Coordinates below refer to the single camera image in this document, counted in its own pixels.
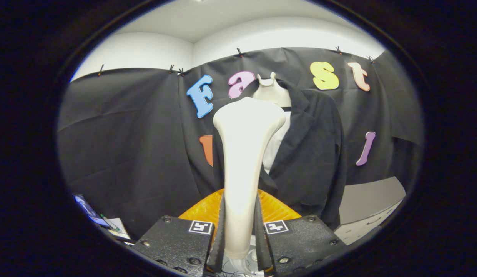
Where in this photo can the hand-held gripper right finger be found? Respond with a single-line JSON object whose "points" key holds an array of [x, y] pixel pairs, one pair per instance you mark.
{"points": [[261, 246]]}

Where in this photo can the grey cabinet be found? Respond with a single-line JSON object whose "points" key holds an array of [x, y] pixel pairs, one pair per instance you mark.
{"points": [[365, 200]]}

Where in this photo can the cream mannequin torso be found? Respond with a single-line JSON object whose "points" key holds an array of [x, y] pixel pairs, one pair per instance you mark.
{"points": [[271, 96]]}

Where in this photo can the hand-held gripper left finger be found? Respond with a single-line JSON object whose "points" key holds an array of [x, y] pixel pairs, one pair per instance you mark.
{"points": [[219, 250]]}

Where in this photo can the white shirt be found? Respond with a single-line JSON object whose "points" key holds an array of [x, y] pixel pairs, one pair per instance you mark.
{"points": [[275, 150]]}

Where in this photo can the black suit jacket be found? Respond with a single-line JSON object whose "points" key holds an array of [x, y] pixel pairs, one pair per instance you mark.
{"points": [[311, 154]]}

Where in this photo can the black backdrop cloth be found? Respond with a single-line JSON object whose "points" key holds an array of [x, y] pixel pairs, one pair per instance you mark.
{"points": [[127, 146]]}

